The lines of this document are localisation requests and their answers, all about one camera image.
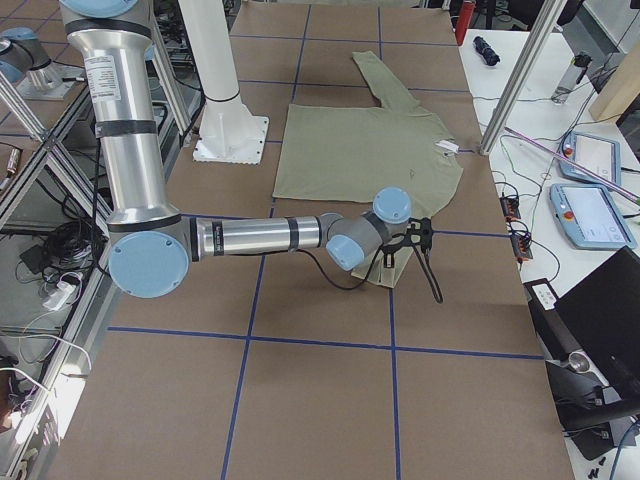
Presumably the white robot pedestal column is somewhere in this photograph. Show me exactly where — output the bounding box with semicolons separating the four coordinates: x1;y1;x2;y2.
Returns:
179;0;239;103

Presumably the clear water bottle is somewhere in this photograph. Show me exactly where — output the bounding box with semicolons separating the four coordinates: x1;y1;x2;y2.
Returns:
550;51;592;104

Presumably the near teach pendant tablet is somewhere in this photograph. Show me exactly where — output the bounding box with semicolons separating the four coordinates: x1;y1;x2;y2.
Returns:
549;183;637;250

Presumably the teach pendant tablet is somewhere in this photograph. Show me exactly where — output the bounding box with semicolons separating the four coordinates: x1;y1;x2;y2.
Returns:
549;183;637;250
559;131;621;186

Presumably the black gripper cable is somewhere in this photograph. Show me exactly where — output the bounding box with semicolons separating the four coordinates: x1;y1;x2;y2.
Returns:
299;239;445;304

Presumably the orange black electronics module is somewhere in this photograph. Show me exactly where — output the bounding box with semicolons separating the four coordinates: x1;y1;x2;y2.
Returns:
499;196;521;221

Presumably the white pedestal base plate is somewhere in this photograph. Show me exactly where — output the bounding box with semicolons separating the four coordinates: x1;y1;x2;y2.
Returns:
193;97;269;165

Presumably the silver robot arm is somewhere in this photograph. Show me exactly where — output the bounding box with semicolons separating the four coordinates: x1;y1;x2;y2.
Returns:
1;27;61;91
60;1;432;298

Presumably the aluminium frame post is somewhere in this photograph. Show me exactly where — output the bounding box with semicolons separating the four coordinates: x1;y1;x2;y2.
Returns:
479;0;567;156

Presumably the far teach pendant tablet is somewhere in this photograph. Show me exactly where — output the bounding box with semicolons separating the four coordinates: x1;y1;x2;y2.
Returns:
559;131;621;186

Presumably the black laptop computer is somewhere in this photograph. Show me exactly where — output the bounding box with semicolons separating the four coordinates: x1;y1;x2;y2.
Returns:
524;247;639;460

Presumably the red fire extinguisher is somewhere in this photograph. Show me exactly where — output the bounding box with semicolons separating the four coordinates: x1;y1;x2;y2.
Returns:
455;0;475;32

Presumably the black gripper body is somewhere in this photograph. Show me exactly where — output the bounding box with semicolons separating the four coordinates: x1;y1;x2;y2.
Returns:
382;217;433;256

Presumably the sage green long-sleeve shirt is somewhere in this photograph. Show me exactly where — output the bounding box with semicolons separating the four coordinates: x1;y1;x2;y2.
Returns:
271;50;464;290

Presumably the white paper clothing tag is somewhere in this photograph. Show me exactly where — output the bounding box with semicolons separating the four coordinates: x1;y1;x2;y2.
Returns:
436;140;459;153

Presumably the white power strip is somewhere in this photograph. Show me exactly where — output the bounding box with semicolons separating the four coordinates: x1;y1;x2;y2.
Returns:
43;281;80;311

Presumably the black folded umbrella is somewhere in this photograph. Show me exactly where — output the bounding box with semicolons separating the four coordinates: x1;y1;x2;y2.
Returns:
473;36;500;67

